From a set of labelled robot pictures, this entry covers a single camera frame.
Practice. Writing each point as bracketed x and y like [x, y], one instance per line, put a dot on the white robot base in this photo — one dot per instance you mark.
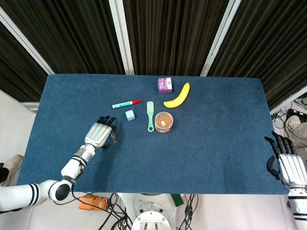
[152, 215]

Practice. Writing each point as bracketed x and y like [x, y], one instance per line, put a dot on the beige shoe with black sock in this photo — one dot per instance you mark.
[9, 167]

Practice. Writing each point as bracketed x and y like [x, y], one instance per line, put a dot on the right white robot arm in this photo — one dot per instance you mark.
[298, 206]

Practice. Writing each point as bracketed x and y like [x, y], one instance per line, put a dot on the round clear snack jar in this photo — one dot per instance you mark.
[164, 122]

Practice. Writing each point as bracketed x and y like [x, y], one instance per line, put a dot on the green plastic comb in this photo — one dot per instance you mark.
[150, 116]

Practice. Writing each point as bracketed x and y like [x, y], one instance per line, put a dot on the beige sneaker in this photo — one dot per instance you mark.
[297, 129]

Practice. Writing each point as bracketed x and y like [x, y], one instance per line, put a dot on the orange foot pedal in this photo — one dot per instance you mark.
[93, 203]

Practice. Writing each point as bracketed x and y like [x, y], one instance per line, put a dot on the light blue cube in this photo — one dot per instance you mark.
[129, 115]

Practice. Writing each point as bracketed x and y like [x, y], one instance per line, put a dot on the red capped whiteboard marker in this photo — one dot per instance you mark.
[126, 104]

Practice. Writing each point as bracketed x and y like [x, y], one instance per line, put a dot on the yellow banana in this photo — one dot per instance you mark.
[178, 97]

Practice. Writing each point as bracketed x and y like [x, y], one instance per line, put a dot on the green flat tool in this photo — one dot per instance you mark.
[177, 200]

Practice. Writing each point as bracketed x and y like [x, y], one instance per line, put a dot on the blue table cloth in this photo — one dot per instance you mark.
[192, 148]

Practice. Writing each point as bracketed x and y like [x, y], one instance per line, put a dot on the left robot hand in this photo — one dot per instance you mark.
[98, 134]

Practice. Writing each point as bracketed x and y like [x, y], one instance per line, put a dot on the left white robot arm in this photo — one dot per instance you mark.
[55, 182]

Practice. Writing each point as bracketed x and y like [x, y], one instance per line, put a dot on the black power strip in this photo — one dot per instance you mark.
[297, 111]

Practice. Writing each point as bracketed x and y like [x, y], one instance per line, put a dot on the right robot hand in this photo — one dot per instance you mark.
[286, 160]

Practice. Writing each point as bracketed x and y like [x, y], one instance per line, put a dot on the purple small carton box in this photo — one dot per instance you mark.
[165, 85]

